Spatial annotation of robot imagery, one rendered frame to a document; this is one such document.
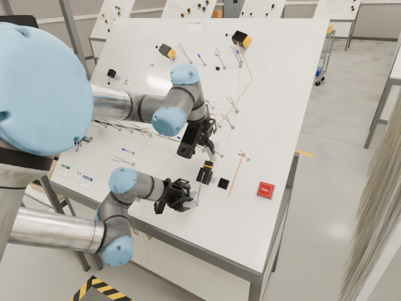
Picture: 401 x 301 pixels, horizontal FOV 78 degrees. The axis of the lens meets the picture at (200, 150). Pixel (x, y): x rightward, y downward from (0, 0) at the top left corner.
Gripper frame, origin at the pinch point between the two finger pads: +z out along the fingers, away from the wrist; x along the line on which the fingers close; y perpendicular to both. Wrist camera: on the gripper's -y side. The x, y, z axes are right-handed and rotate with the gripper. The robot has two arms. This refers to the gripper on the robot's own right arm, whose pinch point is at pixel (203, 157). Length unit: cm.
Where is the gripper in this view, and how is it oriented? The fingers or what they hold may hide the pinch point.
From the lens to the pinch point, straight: 89.6
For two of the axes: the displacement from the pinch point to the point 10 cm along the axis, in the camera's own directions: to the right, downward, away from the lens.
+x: -8.6, -2.8, 4.2
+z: 1.8, 6.2, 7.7
